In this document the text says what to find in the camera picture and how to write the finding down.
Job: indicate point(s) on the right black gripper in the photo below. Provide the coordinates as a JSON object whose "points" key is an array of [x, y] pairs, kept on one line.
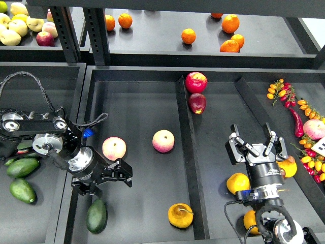
{"points": [[261, 165]]}

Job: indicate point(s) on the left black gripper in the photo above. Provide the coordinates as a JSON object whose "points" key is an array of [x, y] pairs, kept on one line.
{"points": [[88, 166]]}

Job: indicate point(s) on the dark green avocado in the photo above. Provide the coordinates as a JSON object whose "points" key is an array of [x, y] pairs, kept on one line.
{"points": [[96, 218]]}

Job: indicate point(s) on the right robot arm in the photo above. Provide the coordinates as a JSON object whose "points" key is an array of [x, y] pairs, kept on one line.
{"points": [[272, 220]]}

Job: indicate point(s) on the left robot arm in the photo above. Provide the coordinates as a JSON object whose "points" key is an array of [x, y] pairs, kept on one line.
{"points": [[60, 140]]}

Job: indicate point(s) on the yellow pear with brown spot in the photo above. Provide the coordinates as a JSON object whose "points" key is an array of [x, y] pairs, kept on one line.
{"points": [[289, 166]]}

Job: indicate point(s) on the yellow pear left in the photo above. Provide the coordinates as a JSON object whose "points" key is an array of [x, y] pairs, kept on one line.
{"points": [[238, 182]]}

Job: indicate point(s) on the yellow pear front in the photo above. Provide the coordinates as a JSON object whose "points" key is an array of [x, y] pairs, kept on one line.
{"points": [[249, 220]]}

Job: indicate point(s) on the green avocado lower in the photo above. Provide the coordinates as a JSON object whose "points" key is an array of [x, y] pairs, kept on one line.
{"points": [[22, 190]]}

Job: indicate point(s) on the green avocado middle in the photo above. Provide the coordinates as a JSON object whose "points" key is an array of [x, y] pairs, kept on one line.
{"points": [[22, 167]]}

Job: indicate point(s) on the yellow pear in middle tray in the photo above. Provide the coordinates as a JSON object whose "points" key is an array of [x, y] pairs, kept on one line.
{"points": [[180, 215]]}

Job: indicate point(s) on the green avocado centre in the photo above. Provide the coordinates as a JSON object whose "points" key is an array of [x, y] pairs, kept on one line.
{"points": [[25, 149]]}

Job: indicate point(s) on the pink apple left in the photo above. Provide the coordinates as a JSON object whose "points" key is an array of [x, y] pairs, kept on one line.
{"points": [[114, 148]]}

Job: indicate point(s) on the pink apple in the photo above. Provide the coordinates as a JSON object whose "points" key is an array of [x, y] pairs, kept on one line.
{"points": [[314, 129], [114, 148], [163, 141]]}

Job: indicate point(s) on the red chili pepper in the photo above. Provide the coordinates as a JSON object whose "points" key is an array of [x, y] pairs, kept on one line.
{"points": [[298, 123]]}

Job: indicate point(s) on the pink apple far right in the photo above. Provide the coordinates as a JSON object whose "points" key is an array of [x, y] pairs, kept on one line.
{"points": [[314, 129]]}

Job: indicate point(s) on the cherry tomato bunch lower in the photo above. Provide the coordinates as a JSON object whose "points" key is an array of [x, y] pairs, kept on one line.
{"points": [[312, 161]]}

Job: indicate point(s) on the cherry tomato bunch upper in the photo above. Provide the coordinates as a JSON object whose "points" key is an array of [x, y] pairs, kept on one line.
{"points": [[282, 91]]}

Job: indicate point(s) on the white label card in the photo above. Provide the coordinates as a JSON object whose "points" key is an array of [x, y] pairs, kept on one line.
{"points": [[319, 147]]}

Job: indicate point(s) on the orange cherry tomato bunch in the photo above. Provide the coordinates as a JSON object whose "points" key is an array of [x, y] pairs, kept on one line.
{"points": [[309, 111]]}

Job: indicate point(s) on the dark red apple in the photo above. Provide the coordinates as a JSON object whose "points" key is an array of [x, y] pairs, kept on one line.
{"points": [[197, 103]]}

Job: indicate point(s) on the black middle tray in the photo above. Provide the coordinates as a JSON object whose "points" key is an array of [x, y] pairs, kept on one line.
{"points": [[142, 101]]}

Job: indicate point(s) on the bright red apple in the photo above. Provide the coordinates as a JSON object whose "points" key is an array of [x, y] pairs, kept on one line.
{"points": [[195, 82]]}

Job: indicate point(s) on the orange on shelf front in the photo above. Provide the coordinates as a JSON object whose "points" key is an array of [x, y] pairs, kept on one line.
{"points": [[230, 46]]}

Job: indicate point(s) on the orange on shelf behind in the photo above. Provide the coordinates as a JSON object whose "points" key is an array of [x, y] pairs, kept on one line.
{"points": [[239, 39]]}

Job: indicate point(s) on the black left tray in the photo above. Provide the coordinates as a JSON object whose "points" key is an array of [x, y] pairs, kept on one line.
{"points": [[45, 220]]}

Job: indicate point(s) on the large orange on shelf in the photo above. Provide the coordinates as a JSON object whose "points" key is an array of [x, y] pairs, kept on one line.
{"points": [[230, 23]]}

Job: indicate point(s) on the orange on shelf centre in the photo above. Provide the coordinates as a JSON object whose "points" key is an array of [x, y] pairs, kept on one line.
{"points": [[188, 36]]}

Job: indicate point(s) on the orange under top shelf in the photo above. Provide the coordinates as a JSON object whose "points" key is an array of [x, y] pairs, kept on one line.
{"points": [[216, 15]]}

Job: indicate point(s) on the black upper shelf tray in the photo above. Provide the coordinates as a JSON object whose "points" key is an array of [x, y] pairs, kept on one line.
{"points": [[154, 39]]}

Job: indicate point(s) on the red apple on shelf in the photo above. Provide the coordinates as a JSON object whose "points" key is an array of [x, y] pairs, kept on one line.
{"points": [[45, 39]]}

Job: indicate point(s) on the orange on shelf left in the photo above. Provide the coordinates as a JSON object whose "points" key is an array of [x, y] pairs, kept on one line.
{"points": [[110, 22]]}

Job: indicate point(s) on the pink peach on shelf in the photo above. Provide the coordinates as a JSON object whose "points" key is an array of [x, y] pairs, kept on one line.
{"points": [[50, 28]]}

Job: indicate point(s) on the pale yellow apple right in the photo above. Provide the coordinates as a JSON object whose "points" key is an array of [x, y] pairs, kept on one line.
{"points": [[35, 24]]}

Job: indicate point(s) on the pale yellow apple front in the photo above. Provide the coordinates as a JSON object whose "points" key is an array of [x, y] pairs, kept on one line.
{"points": [[10, 38]]}

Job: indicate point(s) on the black shelf post right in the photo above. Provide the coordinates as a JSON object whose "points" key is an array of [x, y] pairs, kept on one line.
{"points": [[97, 31]]}

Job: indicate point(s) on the black shelf post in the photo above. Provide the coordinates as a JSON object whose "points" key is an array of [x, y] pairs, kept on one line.
{"points": [[97, 31], [66, 33]]}

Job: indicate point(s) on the black shelf post left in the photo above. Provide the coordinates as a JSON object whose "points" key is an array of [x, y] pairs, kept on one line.
{"points": [[66, 33]]}

